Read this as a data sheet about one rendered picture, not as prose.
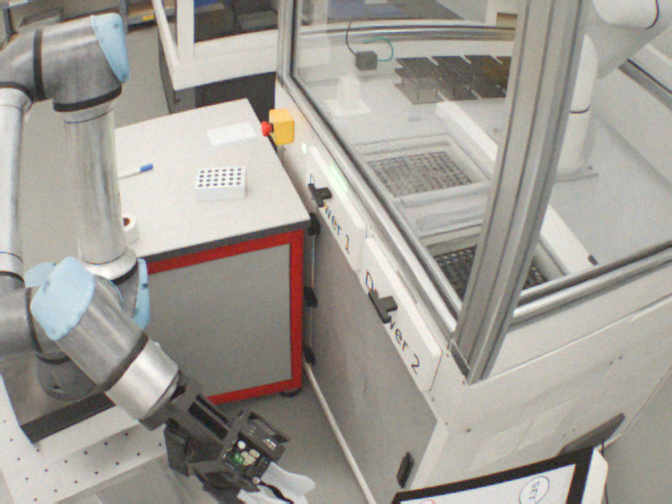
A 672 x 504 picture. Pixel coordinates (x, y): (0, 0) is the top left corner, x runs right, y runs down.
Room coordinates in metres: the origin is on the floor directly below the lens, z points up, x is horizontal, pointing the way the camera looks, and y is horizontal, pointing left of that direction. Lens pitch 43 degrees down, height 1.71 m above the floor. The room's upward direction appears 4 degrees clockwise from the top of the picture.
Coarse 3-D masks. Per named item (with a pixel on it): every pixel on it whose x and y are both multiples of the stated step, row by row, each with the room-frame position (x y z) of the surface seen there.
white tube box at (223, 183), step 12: (216, 168) 1.27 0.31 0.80; (228, 168) 1.27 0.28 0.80; (240, 168) 1.27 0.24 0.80; (204, 180) 1.22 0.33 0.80; (216, 180) 1.23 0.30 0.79; (228, 180) 1.22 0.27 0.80; (240, 180) 1.22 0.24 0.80; (204, 192) 1.18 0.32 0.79; (216, 192) 1.19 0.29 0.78; (228, 192) 1.19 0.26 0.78; (240, 192) 1.20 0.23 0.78
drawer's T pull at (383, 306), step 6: (372, 294) 0.77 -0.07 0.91; (372, 300) 0.76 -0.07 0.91; (378, 300) 0.76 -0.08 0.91; (384, 300) 0.76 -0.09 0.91; (390, 300) 0.76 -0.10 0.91; (378, 306) 0.74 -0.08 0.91; (384, 306) 0.74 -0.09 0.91; (390, 306) 0.74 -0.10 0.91; (396, 306) 0.75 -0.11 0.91; (378, 312) 0.73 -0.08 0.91; (384, 312) 0.73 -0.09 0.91; (384, 318) 0.72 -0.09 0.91
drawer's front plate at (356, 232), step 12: (312, 156) 1.15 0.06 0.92; (312, 168) 1.15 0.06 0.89; (324, 168) 1.10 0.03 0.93; (312, 180) 1.14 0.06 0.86; (324, 180) 1.08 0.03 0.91; (336, 180) 1.06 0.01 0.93; (336, 192) 1.02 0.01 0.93; (336, 204) 1.02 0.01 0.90; (348, 204) 0.99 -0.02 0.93; (324, 216) 1.07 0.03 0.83; (336, 216) 1.01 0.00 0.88; (348, 216) 0.96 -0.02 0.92; (336, 228) 1.01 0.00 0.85; (348, 228) 0.96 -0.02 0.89; (360, 228) 0.92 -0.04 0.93; (360, 240) 0.92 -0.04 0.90; (360, 252) 0.92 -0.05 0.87; (360, 264) 0.92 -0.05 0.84
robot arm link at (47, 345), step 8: (96, 280) 0.39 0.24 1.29; (104, 280) 0.42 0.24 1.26; (32, 288) 0.38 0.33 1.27; (112, 288) 0.41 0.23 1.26; (32, 296) 0.37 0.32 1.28; (120, 296) 0.42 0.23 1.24; (120, 304) 0.39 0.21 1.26; (40, 328) 0.34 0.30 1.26; (40, 336) 0.34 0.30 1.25; (40, 344) 0.33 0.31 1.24; (48, 344) 0.34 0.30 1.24; (56, 344) 0.34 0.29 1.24; (48, 352) 0.34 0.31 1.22
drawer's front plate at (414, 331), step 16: (368, 240) 0.89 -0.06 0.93; (368, 256) 0.87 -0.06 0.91; (384, 256) 0.85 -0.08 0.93; (384, 272) 0.81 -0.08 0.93; (384, 288) 0.80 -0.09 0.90; (400, 288) 0.77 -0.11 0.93; (400, 304) 0.74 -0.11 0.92; (400, 320) 0.73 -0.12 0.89; (416, 320) 0.70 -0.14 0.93; (416, 336) 0.68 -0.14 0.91; (432, 336) 0.67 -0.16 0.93; (400, 352) 0.71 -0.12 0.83; (416, 352) 0.67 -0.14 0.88; (432, 352) 0.63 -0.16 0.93; (416, 368) 0.66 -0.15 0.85; (432, 368) 0.63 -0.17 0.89
